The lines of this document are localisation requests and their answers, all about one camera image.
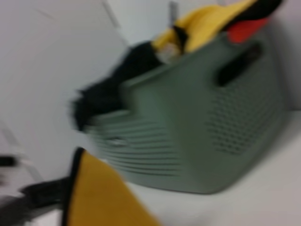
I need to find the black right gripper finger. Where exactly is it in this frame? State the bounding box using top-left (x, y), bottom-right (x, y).
top-left (21, 178), bottom-right (73, 210)
top-left (0, 194), bottom-right (27, 213)

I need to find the yellow green towel black trim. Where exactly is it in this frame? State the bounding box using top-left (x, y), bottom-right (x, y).
top-left (61, 146), bottom-right (165, 226)

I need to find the green perforated plastic storage box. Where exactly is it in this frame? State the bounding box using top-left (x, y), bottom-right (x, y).
top-left (87, 28), bottom-right (291, 195)

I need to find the red towel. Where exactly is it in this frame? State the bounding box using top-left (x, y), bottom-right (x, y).
top-left (227, 17), bottom-right (270, 44)

